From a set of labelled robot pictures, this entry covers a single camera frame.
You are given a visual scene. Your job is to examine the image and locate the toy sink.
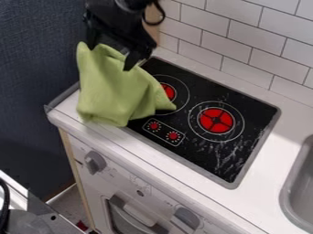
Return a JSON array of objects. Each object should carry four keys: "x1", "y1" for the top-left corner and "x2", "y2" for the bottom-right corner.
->
[{"x1": 278, "y1": 133, "x2": 313, "y2": 234}]

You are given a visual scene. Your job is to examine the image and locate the green cloth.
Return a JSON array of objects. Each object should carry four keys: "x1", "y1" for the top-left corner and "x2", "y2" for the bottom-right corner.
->
[{"x1": 74, "y1": 40, "x2": 179, "y2": 128}]

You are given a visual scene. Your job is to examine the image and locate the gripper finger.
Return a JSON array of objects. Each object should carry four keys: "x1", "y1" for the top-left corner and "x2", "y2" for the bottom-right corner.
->
[
  {"x1": 122, "y1": 49, "x2": 145, "y2": 72},
  {"x1": 84, "y1": 30, "x2": 101, "y2": 50}
]

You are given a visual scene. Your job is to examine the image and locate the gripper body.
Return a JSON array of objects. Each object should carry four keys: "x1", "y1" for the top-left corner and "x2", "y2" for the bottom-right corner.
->
[{"x1": 81, "y1": 8, "x2": 159, "y2": 59}]

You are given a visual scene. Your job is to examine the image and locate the toy stove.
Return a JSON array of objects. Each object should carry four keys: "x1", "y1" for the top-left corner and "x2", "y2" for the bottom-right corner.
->
[{"x1": 121, "y1": 56, "x2": 283, "y2": 190}]

